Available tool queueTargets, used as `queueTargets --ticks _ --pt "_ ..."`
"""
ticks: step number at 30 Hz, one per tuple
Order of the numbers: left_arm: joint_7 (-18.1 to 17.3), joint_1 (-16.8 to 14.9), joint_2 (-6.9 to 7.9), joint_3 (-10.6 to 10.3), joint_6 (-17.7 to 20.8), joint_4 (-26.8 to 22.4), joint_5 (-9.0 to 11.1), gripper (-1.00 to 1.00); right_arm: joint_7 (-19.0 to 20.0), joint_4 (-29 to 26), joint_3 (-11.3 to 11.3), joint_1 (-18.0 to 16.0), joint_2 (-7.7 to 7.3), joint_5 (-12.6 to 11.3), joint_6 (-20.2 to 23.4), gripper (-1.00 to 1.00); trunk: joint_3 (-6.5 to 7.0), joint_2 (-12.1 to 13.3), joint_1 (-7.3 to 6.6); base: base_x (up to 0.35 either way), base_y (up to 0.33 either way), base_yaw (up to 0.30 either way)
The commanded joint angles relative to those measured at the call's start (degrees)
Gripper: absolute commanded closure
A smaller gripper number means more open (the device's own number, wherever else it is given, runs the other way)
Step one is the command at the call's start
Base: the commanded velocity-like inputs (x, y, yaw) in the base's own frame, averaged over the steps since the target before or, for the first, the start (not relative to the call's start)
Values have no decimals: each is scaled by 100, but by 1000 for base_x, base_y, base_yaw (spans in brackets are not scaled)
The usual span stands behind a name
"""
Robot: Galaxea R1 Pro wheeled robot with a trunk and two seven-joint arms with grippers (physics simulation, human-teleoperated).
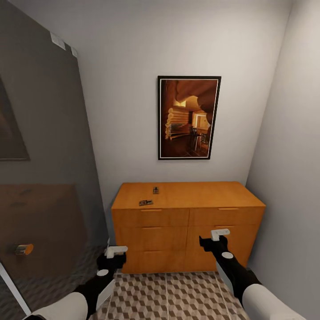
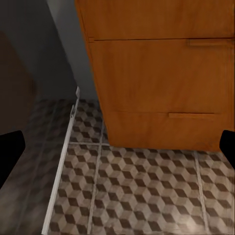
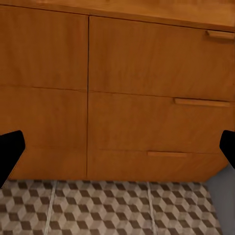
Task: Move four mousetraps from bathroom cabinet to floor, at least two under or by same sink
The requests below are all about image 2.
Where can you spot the door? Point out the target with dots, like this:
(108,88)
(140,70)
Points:
(38,95)

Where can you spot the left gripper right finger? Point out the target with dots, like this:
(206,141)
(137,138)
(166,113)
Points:
(227,146)

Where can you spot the shower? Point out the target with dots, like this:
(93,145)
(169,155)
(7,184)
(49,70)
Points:
(57,179)

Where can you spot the cabinet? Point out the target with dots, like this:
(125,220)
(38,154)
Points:
(164,70)

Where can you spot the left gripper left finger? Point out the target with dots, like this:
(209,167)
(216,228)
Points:
(12,145)

